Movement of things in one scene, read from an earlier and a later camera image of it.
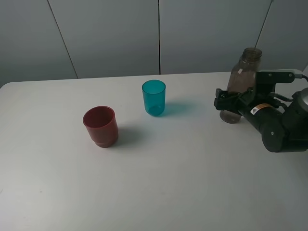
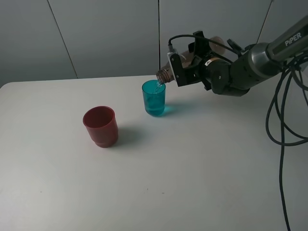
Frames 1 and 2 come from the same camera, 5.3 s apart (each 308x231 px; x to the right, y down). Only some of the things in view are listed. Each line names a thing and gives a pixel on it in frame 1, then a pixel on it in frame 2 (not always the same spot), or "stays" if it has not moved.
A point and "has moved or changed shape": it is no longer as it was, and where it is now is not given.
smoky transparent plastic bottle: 242,77 has moved or changed shape
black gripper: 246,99 → 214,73
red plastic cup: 101,123 stays
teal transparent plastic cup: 154,92 stays
